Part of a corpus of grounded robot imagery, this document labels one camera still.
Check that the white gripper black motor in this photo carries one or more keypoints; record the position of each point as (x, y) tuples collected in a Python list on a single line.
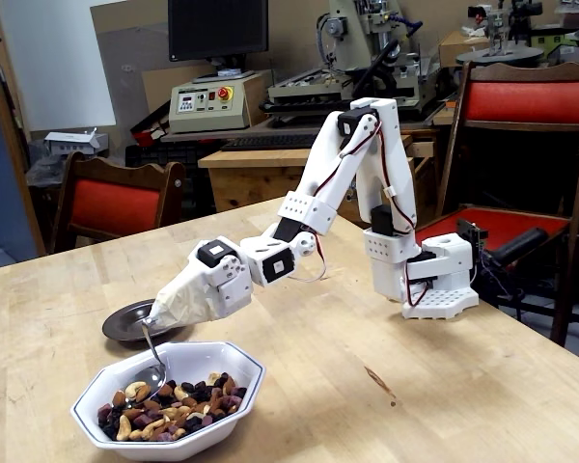
[(211, 285)]

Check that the beige masking tape wrap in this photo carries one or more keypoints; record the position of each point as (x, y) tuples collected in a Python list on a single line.
[(188, 301)]

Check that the bent metal spoon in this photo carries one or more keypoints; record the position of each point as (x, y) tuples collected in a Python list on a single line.
[(149, 376)]

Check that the mixed nuts and dried fruit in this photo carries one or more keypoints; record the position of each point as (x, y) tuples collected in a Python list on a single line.
[(173, 415)]

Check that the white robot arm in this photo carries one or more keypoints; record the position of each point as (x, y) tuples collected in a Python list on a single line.
[(395, 159)]

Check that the white octagonal bowl blue rim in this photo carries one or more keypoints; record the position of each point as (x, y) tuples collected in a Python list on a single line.
[(198, 357)]

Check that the small dark brown plate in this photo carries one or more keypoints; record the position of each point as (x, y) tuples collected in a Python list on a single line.
[(120, 325)]

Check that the light wooden desk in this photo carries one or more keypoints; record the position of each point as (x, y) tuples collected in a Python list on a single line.
[(260, 159)]

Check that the black keyboard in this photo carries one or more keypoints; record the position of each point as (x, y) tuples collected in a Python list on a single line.
[(270, 141)]

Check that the low wooden chair red cushion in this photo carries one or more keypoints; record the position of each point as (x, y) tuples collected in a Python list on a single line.
[(101, 207)]

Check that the dark wooden workbench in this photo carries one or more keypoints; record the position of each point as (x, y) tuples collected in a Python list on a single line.
[(198, 136)]

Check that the black plastic crate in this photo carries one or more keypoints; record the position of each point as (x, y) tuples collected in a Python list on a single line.
[(149, 155)]

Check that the red black case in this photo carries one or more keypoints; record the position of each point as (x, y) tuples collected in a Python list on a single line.
[(147, 137)]

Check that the beige control box red button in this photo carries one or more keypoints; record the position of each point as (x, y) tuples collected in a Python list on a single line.
[(207, 113)]

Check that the brown cardboard sheet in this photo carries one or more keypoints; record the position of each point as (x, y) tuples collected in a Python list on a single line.
[(157, 91)]

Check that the small white paper box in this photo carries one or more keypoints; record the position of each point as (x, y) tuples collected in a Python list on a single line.
[(72, 142)]

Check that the grey plastic bag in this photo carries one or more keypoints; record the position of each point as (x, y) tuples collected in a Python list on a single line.
[(43, 171)]

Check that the large grey cardboard sheet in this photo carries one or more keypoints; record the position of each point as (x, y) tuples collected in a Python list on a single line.
[(125, 87)]

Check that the black circuit board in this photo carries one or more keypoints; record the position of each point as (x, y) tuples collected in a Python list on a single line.
[(473, 234)]

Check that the blue door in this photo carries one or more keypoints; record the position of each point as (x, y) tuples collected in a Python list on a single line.
[(0, 193)]

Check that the black computer monitor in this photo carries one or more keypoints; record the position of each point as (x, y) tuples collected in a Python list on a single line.
[(217, 29)]

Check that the black cylinder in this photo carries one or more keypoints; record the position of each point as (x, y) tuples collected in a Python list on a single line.
[(521, 245)]

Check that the beige milling machine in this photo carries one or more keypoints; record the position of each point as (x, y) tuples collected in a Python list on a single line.
[(362, 34)]

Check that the brown cardboard box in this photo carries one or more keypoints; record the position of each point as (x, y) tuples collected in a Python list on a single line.
[(451, 50)]

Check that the tall wooden chair red cushion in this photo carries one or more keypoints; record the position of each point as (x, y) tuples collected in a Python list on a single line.
[(526, 101)]

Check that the dark round platter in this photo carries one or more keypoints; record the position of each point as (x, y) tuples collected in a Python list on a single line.
[(499, 57)]

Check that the small metal apparatus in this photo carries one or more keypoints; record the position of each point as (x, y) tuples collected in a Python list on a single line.
[(494, 24)]

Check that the green box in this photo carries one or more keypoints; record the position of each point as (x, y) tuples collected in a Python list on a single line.
[(557, 41)]

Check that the wooden door frame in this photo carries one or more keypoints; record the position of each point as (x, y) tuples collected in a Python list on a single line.
[(19, 154)]

